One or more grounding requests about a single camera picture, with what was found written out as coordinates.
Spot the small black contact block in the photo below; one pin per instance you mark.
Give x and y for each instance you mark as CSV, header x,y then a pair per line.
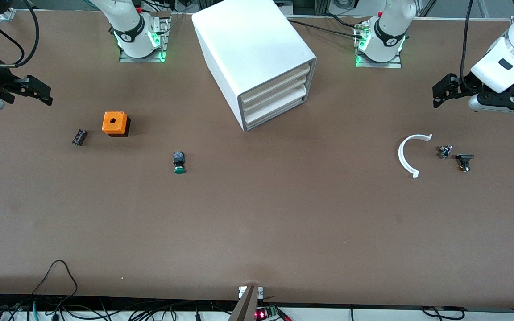
x,y
79,137

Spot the small metal switch part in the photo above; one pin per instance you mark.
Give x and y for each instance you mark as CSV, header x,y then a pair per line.
x,y
444,151

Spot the white lowest drawer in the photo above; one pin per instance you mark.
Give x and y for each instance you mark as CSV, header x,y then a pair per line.
x,y
275,113

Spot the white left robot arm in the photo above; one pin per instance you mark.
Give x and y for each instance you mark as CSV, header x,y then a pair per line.
x,y
391,26

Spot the circuit board with red light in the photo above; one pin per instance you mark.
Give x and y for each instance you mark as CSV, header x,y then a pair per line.
x,y
268,313

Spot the white curved plastic bracket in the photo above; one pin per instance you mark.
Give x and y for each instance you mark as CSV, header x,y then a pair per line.
x,y
402,156

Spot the white drawer cabinet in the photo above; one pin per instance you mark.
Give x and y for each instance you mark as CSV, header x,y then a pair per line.
x,y
248,44

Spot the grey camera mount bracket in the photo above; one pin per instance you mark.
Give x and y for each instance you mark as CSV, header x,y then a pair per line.
x,y
244,305

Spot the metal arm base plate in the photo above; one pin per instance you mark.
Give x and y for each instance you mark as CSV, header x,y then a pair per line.
x,y
161,49
395,64

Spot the small black switch part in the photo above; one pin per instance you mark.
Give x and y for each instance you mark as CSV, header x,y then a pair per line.
x,y
464,159

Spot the orange button enclosure box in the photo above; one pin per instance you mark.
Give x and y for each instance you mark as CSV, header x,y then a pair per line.
x,y
114,122

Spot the green push button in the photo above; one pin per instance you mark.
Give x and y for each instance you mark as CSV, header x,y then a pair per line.
x,y
179,162

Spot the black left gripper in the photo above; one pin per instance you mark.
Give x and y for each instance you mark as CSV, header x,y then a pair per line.
x,y
467,84

